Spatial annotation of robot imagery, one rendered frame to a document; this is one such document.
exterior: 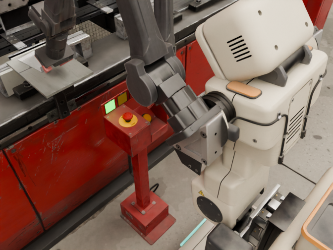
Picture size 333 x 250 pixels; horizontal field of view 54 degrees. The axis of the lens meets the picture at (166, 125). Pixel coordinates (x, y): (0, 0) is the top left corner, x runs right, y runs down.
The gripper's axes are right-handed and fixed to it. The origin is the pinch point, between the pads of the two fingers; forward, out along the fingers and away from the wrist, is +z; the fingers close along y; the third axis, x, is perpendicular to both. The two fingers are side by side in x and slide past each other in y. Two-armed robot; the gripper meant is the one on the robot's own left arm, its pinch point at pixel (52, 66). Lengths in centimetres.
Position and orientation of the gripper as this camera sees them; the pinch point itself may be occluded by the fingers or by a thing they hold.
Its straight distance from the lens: 116.7
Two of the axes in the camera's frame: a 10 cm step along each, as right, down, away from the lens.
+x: 6.2, 7.9, -0.5
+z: -3.7, 3.5, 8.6
